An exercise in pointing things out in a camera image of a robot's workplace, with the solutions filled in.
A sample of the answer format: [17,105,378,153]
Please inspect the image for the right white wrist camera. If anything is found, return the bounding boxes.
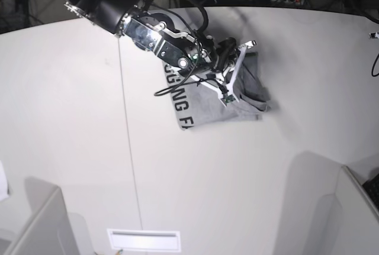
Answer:
[190,40,256,106]

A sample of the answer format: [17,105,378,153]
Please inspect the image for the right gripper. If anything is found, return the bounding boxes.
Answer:
[204,37,239,79]

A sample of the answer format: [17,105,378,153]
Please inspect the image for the white slotted tray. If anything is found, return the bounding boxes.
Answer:
[107,228,181,253]

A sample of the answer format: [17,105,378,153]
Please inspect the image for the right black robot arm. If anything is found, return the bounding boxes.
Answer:
[65,0,241,79]

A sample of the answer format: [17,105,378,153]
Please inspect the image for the grey T-shirt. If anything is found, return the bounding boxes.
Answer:
[170,52,270,130]

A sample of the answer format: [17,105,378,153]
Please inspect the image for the left grey chair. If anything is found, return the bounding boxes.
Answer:
[1,177,95,254]

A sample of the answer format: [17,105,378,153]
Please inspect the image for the black keyboard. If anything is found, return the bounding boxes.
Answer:
[362,175,379,208]

